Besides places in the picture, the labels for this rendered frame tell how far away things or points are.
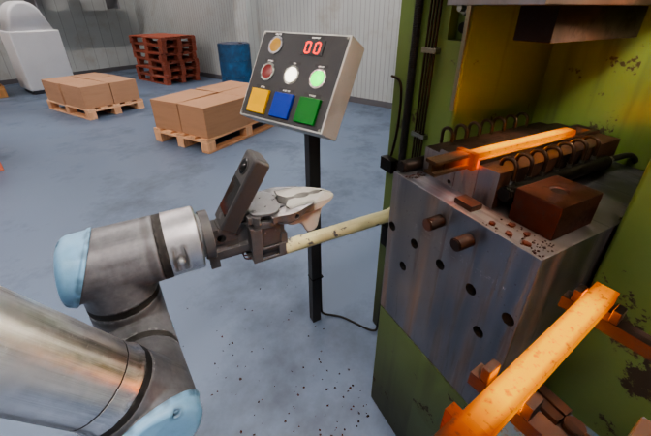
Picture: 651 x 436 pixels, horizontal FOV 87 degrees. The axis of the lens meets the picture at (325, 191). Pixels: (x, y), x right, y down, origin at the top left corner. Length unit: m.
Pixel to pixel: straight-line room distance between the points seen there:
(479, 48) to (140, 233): 0.83
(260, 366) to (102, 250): 1.16
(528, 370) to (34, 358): 0.46
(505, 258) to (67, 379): 0.62
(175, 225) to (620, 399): 0.89
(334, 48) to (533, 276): 0.73
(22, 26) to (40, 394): 7.19
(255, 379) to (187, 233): 1.11
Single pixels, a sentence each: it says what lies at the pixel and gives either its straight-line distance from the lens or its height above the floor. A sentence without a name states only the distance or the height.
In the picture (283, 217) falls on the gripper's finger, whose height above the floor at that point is 1.00.
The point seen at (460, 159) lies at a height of 1.01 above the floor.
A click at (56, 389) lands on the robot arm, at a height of 0.99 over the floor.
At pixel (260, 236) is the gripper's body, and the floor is 0.97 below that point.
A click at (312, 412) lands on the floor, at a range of 1.45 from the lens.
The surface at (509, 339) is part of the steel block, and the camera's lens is 0.77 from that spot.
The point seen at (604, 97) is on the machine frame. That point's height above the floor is 1.06.
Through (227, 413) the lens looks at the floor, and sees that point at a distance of 1.49.
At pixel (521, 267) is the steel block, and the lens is 0.68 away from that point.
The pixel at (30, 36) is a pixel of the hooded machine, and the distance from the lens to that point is 7.45.
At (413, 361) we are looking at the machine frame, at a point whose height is 0.40.
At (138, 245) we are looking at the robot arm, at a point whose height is 1.01.
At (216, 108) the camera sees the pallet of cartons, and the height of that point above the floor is 0.41.
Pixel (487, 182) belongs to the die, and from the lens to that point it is 0.75.
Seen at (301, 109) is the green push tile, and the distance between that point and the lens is 1.01.
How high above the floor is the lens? 1.27
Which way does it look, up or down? 28 degrees down
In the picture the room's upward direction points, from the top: straight up
